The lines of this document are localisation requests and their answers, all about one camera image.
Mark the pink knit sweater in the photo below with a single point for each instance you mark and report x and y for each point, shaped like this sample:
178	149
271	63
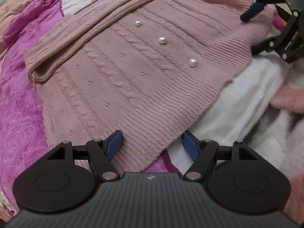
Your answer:
96	72

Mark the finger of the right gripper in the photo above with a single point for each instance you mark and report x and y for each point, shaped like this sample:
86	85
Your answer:
265	45
254	9

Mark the white fluffy garment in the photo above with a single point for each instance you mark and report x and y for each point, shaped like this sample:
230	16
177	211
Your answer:
244	112

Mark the pink rumpled quilt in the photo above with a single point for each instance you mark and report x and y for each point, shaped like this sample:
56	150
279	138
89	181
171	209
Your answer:
10	10

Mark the white pearl button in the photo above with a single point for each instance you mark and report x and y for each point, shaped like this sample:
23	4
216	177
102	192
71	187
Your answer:
138	23
193	62
162	40

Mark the pink fluffy garment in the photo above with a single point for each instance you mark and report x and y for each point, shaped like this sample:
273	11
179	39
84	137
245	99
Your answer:
289	99

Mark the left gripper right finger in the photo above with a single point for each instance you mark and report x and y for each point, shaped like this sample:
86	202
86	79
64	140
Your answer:
206	153

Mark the magenta floral bedspread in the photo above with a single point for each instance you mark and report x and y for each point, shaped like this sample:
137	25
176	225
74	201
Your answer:
22	131

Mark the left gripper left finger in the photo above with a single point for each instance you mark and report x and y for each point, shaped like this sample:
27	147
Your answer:
99	154

